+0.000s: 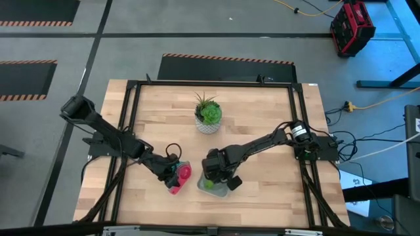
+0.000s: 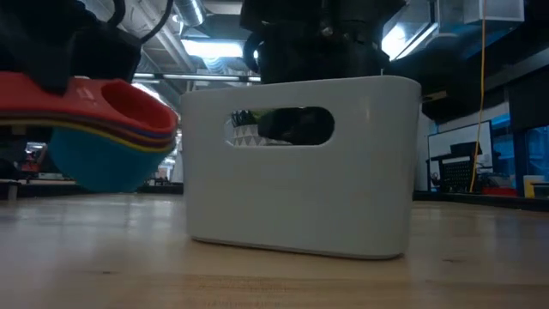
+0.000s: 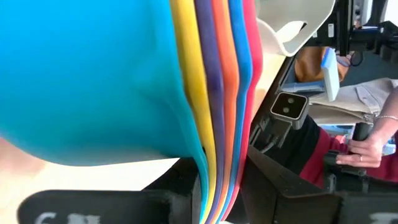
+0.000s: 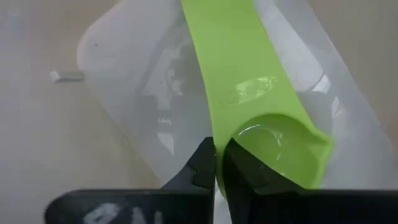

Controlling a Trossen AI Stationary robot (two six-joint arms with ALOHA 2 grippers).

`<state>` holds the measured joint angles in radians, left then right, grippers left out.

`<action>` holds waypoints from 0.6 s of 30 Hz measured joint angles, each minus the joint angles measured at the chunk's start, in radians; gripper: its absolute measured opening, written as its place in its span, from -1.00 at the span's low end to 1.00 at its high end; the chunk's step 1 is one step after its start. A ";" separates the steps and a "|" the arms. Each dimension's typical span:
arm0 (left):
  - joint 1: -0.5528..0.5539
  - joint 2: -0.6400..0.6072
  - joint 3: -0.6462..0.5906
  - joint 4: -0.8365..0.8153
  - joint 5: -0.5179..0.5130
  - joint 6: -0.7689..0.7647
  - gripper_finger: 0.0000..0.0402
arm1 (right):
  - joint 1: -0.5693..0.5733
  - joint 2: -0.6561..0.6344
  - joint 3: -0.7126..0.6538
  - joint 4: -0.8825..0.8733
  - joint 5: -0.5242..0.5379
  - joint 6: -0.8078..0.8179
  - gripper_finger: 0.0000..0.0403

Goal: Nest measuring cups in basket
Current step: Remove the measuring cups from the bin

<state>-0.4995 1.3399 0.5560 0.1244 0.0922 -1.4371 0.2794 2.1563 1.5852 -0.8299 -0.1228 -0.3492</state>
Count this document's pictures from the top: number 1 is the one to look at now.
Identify silver metal bracket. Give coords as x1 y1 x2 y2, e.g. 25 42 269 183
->
284 228 324 236
101 225 140 236

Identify black overhead crossbar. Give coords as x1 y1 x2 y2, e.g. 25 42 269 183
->
0 222 420 236

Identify black power cables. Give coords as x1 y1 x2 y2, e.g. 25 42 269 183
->
324 106 408 186

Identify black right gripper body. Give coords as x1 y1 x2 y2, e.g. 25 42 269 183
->
200 147 244 192

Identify black striped-edge floor mat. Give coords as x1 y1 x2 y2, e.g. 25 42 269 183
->
0 0 81 27
157 53 298 83
0 60 58 102

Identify dark desk foot bar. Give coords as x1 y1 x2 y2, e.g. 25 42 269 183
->
356 62 420 89

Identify clear plastic tray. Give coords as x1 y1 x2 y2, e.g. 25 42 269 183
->
196 172 230 199

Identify red and black tool box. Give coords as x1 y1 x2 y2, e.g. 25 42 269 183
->
329 0 377 58

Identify yellow extension cable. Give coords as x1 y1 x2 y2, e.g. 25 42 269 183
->
344 87 420 112
274 0 344 17

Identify white cable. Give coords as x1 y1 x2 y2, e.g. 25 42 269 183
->
354 132 420 161

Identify white floor sheet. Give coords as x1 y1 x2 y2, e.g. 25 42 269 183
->
341 170 373 217

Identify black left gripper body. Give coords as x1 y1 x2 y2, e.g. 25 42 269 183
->
144 152 182 189

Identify black furniture foot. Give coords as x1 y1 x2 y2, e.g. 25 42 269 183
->
0 144 26 159

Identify dark grey equipment case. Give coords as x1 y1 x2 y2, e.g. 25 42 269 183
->
404 104 420 201

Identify green succulent in white pot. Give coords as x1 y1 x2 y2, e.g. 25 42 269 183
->
194 91 223 134

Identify metal cup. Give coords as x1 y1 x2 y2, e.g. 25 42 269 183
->
375 214 394 231

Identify black desk edge beam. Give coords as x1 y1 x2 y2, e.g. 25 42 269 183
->
343 178 410 203

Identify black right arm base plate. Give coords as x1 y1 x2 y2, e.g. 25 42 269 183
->
293 136 339 161

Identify dark grey cabinet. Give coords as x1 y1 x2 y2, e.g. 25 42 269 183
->
393 195 420 236

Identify pink measuring cup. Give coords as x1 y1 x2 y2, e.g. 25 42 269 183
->
168 160 193 196

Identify black looped gripper cable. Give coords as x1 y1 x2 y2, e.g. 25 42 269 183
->
165 142 183 161

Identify black aluminium table frame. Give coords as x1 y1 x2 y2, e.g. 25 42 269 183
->
73 73 350 230

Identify blue metal desk frame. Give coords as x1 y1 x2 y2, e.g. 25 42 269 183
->
370 0 420 63

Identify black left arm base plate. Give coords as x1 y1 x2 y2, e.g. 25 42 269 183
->
81 130 135 157

